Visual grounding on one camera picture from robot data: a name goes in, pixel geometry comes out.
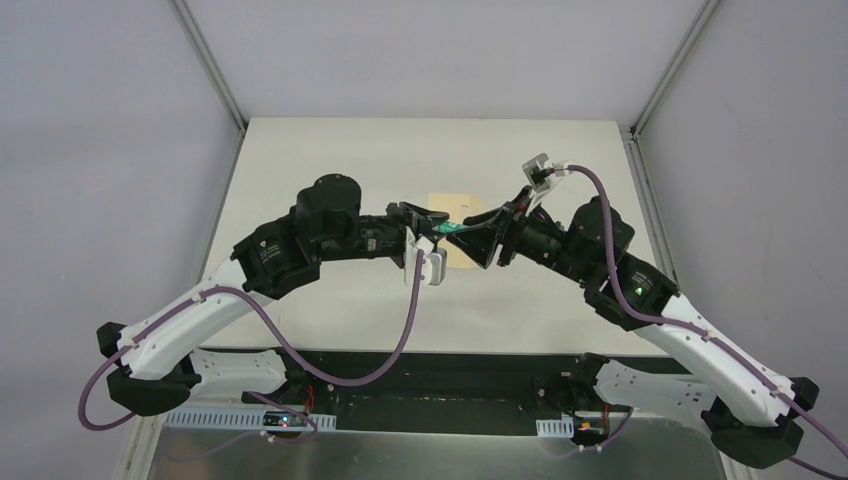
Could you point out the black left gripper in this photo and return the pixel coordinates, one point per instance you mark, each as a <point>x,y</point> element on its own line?
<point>408,225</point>

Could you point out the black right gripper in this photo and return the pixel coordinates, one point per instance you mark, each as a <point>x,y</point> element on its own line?
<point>481,242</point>

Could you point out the green white glue stick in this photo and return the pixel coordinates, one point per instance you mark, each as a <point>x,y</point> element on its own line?
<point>448,228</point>

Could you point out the cream paper envelope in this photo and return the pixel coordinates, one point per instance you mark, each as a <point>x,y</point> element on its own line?
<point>459,207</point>

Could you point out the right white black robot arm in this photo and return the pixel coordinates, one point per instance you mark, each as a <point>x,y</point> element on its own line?
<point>747,410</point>

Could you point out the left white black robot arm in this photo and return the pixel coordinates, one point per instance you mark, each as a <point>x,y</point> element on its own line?
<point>161,362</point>

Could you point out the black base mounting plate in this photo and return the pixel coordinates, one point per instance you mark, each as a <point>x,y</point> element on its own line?
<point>450,393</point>

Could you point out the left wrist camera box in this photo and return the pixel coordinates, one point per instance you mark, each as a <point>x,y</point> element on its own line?
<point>423,260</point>

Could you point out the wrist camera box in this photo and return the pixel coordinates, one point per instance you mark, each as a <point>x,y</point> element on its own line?
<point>543,175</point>
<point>423,260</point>

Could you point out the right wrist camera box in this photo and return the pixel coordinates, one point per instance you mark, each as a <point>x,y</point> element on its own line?
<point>543,175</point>

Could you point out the right white cable duct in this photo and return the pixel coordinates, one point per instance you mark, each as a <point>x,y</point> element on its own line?
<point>562,427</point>

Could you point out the white cable duct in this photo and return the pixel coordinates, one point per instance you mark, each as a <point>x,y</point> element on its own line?
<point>219,418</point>
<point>562,427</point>

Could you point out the left white cable duct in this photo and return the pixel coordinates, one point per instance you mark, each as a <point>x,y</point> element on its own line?
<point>219,418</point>

